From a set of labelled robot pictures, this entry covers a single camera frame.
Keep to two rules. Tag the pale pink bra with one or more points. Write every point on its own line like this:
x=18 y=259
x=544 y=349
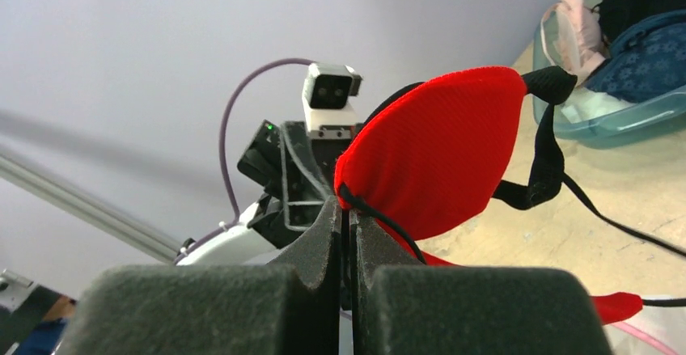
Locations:
x=571 y=38

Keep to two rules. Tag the pink-trimmed white laundry bag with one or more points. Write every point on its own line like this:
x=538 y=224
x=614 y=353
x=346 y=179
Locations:
x=654 y=330

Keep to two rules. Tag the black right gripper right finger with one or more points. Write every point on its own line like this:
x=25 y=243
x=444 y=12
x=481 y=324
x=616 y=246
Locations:
x=402 y=306

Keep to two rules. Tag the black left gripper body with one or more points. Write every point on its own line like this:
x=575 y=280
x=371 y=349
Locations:
x=261 y=162

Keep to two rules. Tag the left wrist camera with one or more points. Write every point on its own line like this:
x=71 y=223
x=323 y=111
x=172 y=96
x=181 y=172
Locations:
x=326 y=92

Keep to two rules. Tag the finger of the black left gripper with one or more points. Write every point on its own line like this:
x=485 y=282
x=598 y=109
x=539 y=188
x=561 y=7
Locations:
x=304 y=187

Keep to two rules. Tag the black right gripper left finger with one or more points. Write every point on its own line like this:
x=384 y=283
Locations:
x=288 y=306

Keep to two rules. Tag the red and black bra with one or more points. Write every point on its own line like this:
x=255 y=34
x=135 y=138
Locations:
x=433 y=154

